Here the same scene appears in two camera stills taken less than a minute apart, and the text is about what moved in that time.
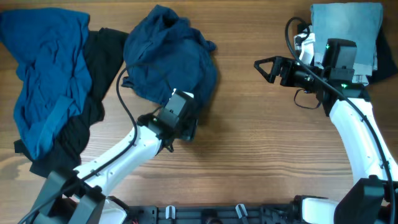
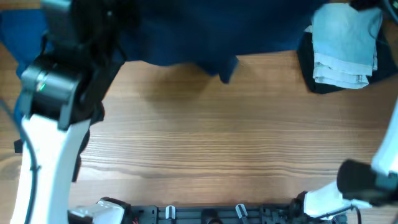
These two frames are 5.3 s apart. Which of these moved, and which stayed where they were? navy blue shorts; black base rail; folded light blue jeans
Moved: navy blue shorts
Stayed: black base rail; folded light blue jeans
